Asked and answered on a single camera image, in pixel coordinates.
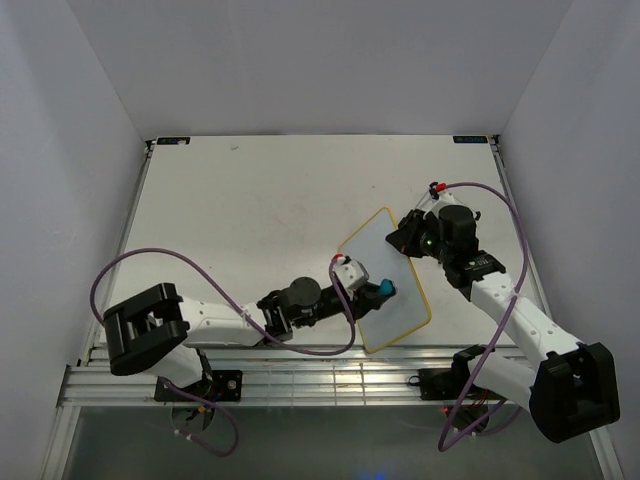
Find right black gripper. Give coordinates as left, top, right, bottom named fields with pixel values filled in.
left=386, top=209, right=452, bottom=263

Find wire whiteboard stand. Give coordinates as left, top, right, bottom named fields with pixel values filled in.
left=414, top=187, right=481, bottom=221

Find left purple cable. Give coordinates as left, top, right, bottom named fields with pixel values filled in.
left=91, top=247, right=358, bottom=457

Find left blue corner label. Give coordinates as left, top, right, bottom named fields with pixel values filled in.
left=156, top=137, right=191, bottom=146

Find right blue corner label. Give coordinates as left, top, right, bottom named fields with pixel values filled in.
left=452, top=135, right=489, bottom=144

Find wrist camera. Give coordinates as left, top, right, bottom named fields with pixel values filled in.
left=427, top=182, right=459, bottom=215
left=331, top=254, right=369, bottom=292

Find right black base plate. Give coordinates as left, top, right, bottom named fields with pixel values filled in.
left=407, top=368, right=503, bottom=402

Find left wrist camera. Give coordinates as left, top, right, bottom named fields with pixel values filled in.
left=331, top=254, right=369, bottom=292

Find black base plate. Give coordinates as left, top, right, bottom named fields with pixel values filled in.
left=153, top=370, right=243, bottom=403
left=407, top=368, right=503, bottom=402

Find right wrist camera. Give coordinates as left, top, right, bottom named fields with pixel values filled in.
left=427, top=182, right=459, bottom=215

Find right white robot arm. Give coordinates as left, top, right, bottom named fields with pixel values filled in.
left=386, top=205, right=620, bottom=443

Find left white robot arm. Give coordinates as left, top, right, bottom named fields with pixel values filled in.
left=104, top=275, right=397, bottom=400

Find blue whiteboard eraser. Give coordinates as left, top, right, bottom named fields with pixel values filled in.
left=377, top=278, right=397, bottom=298

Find yellow framed small whiteboard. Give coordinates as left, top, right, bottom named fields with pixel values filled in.
left=338, top=207, right=432, bottom=353

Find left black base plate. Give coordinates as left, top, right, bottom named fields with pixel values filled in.
left=153, top=370, right=243, bottom=403

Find aluminium frame rails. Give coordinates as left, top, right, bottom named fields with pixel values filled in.
left=43, top=135, right=623, bottom=479

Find blue corner label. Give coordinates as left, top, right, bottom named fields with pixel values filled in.
left=452, top=135, right=489, bottom=144
left=156, top=137, right=191, bottom=146

